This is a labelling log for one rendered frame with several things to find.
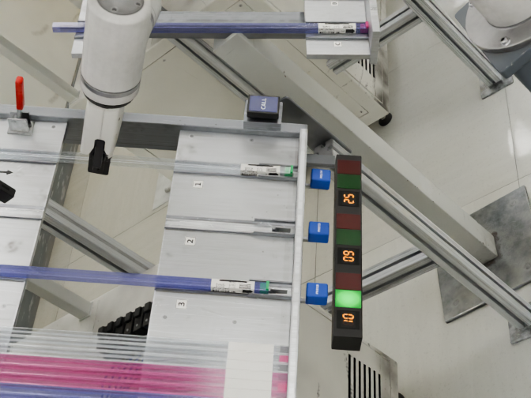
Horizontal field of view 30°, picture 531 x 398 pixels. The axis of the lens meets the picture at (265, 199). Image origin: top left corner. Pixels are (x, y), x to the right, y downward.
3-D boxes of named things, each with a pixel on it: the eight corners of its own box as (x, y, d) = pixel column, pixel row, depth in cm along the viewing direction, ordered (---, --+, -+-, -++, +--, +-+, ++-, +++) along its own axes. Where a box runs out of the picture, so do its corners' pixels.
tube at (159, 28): (367, 28, 160) (367, 23, 159) (367, 33, 159) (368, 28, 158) (54, 28, 160) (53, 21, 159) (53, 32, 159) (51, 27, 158)
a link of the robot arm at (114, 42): (95, 39, 141) (71, 81, 135) (102, -35, 131) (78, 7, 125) (151, 58, 141) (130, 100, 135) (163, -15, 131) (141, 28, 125)
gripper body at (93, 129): (89, 53, 142) (84, 107, 151) (77, 103, 136) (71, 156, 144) (141, 63, 143) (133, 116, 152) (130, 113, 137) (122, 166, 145)
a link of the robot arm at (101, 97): (87, 43, 141) (85, 59, 143) (75, 86, 135) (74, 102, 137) (145, 55, 142) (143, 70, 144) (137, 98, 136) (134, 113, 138)
